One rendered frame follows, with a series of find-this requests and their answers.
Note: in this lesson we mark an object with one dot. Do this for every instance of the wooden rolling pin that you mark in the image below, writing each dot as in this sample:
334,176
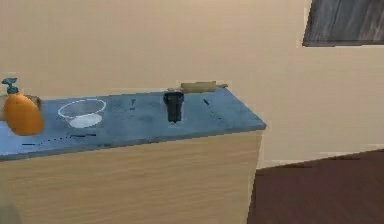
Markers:
199,87

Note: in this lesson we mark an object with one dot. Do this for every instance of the black cup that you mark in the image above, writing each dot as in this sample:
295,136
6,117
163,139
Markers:
173,106

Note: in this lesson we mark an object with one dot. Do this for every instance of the wooden counter with blue top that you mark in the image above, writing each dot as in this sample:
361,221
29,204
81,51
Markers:
140,176

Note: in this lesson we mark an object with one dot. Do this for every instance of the clear glass bowl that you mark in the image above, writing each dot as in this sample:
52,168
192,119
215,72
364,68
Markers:
83,115

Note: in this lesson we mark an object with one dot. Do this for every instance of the orange soap bottle, teal pump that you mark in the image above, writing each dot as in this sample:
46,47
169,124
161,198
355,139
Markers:
22,115

